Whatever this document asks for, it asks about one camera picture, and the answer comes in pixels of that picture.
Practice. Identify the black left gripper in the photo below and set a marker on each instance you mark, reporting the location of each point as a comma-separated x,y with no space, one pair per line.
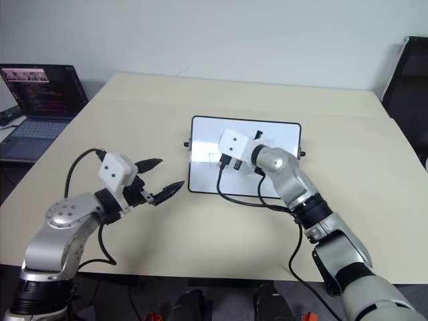
135,194

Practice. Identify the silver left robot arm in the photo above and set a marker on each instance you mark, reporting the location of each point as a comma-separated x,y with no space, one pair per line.
63,214

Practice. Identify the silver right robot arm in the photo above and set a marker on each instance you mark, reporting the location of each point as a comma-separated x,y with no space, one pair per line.
291,180

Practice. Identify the small black-framed whiteboard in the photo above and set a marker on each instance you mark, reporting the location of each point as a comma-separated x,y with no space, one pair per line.
207,133

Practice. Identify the small red part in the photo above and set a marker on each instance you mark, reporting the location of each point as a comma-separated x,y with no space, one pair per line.
152,316
309,316

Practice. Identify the dark rounded shape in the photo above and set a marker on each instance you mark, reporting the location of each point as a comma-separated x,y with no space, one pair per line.
272,301

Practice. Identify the black office chair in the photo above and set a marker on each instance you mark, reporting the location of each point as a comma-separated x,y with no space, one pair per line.
409,93

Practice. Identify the open grey laptop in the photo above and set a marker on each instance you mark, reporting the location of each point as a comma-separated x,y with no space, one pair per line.
43,100

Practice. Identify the black device with green light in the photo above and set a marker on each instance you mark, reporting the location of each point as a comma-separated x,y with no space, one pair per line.
9,115

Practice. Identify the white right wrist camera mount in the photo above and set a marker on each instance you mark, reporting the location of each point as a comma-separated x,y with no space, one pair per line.
235,143

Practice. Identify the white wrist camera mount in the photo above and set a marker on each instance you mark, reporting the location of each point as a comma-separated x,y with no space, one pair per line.
235,143
115,170

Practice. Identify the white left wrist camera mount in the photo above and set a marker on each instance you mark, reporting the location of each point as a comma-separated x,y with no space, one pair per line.
115,170

